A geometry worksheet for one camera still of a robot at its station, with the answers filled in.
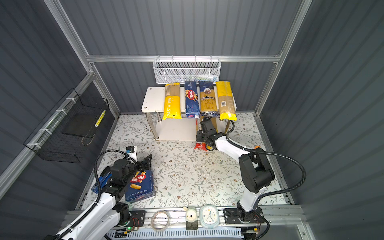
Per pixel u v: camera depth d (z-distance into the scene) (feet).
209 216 2.37
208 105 2.42
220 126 3.40
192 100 2.42
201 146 2.84
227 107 2.37
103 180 2.75
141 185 2.57
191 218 2.23
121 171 2.03
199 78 3.00
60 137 2.32
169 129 3.35
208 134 2.32
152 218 2.42
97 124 2.53
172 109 2.40
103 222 1.86
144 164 2.47
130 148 2.32
